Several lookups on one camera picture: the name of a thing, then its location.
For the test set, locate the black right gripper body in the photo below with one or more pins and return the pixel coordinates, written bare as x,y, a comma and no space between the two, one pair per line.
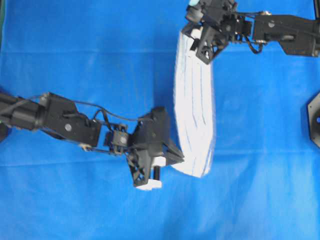
218,14

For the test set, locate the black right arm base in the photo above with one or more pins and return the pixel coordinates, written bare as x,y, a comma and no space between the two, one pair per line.
313,112

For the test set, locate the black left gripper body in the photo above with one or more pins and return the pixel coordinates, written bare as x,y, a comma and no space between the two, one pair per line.
151,134

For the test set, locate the blue striped white towel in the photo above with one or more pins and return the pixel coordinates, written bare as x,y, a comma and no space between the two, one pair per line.
194,109

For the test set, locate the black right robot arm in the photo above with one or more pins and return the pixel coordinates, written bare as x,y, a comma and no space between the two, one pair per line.
297,36

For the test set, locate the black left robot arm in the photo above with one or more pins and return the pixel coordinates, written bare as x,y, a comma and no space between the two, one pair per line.
59,118

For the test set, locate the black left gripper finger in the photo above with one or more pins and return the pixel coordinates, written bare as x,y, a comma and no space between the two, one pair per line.
173,155

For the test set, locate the blue table cloth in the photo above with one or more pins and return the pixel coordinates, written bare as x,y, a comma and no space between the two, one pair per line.
264,182

